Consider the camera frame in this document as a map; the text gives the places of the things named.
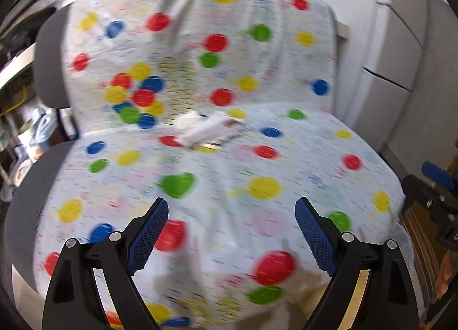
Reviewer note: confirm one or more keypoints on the person's right hand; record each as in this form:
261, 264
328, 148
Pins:
447, 272

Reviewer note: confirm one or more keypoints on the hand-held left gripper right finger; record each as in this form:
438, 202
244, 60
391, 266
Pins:
315, 233

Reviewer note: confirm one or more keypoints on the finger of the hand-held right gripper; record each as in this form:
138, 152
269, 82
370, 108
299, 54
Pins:
438, 175

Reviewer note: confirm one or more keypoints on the polka dot cloth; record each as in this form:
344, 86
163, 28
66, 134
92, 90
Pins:
229, 65

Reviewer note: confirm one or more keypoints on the orange striped doormat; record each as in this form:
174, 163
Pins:
418, 244

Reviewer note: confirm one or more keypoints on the grey refrigerator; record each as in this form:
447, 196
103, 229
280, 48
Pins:
393, 47

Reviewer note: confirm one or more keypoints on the light blue plastic jug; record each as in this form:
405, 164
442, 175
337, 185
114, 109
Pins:
44, 129

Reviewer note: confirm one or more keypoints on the black office chair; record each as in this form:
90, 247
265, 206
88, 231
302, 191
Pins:
32, 201

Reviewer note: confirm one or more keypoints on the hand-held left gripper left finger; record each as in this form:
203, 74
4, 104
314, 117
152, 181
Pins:
150, 233

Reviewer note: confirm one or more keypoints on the wall shelf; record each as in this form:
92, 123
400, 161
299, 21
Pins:
21, 61

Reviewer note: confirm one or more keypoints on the white tissue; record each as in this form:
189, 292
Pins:
200, 129

